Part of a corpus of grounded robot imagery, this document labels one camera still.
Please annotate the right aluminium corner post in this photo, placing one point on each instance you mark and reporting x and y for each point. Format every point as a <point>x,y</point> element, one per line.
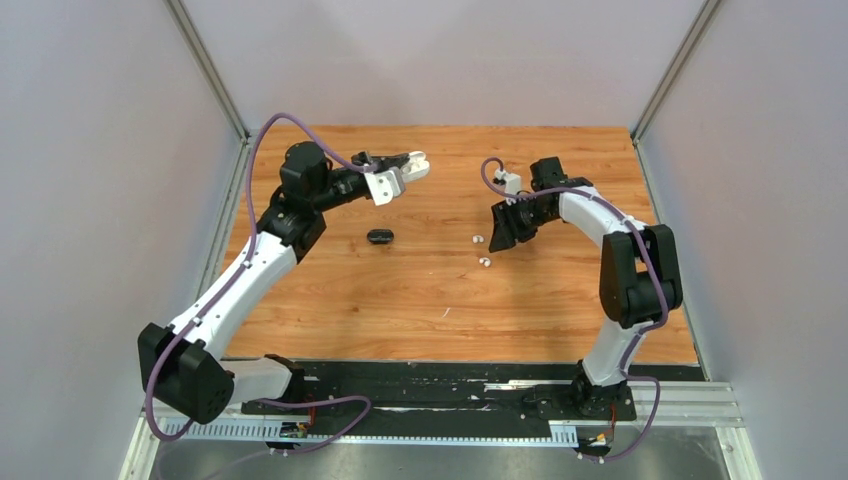
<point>695,32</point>

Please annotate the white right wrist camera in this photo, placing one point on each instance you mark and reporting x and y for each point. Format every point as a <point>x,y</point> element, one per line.
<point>509,184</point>

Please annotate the aluminium frame rail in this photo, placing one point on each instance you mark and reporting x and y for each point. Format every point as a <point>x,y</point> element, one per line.
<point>696,397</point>

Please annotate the white earbud charging case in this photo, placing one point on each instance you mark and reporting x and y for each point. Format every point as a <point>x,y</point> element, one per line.
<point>415,167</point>

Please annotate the aluminium corner post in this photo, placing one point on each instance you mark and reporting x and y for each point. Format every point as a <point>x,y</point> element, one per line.
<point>695,32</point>
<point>195,44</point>

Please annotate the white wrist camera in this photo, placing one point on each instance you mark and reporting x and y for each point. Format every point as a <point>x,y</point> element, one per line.
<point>385,186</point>
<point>509,184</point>

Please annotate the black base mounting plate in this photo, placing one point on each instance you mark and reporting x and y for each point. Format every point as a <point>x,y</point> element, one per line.
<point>321,389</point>

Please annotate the left aluminium corner post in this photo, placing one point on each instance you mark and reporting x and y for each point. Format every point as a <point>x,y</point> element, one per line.
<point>195,44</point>

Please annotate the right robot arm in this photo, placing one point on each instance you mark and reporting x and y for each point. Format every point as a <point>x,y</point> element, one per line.
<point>639,279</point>

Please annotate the black earbud charging case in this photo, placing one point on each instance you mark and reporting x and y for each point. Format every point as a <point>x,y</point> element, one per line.
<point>380,236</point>

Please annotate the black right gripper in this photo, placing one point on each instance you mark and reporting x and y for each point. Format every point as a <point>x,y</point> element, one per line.
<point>506,229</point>

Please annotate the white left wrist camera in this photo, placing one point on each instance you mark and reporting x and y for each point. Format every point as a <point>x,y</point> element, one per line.
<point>385,186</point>

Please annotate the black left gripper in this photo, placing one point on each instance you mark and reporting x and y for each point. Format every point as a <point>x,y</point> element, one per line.
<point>386,163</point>

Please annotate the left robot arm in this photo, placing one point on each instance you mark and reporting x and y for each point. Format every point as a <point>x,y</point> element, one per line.
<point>182,364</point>

